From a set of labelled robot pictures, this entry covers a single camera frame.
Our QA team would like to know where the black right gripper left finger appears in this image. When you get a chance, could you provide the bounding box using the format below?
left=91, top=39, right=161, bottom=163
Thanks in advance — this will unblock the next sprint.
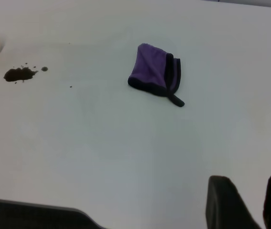
left=205, top=175, right=263, bottom=229

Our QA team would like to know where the dark coffee spill puddle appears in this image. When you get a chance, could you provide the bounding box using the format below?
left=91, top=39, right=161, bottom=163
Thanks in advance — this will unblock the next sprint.
left=3, top=62, right=39, bottom=84

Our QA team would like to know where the purple cloth with black trim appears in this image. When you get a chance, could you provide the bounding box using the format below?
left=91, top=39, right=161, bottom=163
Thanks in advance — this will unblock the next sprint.
left=127, top=42, right=185, bottom=108

